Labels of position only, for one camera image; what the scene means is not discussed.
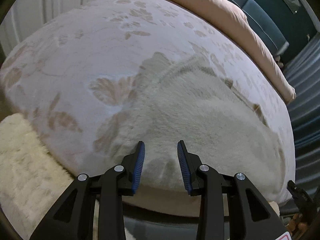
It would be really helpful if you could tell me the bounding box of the beige knitted garment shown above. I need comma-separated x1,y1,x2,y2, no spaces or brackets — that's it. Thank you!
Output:
90,52,285,201

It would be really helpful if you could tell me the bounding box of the person's right hand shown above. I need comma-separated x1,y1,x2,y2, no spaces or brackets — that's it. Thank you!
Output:
286,213,311,239

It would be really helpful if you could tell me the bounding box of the cream shaggy rug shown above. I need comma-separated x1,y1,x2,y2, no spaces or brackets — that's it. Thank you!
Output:
1,114,73,239

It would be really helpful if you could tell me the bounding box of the floral beige bedspread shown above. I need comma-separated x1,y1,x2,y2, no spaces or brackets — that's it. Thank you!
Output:
1,0,295,216

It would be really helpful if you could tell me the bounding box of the pink rolled duvet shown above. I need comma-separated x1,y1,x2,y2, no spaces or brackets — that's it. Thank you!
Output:
170,0,296,103

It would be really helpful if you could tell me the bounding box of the white pleated curtain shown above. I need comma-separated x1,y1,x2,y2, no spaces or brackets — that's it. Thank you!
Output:
1,0,94,56

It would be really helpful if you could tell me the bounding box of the teal upholstered headboard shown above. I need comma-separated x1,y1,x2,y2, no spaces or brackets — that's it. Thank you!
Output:
184,0,318,63

